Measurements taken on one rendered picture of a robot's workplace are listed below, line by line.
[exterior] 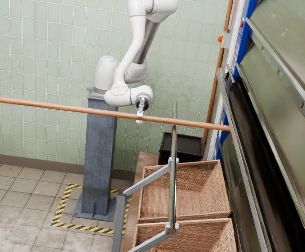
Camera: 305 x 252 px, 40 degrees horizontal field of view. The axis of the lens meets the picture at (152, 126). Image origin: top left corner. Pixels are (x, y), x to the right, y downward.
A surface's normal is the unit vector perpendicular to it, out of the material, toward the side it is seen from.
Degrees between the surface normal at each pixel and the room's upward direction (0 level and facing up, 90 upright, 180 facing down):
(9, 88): 90
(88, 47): 90
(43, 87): 90
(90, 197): 90
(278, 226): 8
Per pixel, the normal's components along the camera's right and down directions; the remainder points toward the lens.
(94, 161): -0.05, 0.42
